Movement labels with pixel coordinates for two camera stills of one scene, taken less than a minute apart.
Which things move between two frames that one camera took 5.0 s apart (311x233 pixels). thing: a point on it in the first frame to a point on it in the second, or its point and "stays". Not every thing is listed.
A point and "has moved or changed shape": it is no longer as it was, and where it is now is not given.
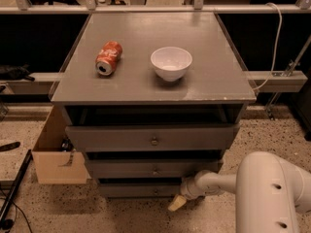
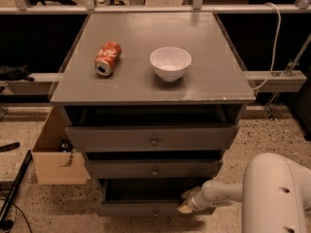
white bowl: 170,62 stays
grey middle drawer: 135,168 stays
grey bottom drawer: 141,190 has moved or changed shape
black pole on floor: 14,189 stays
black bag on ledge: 16,73 stays
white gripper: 189,189 to 194,201
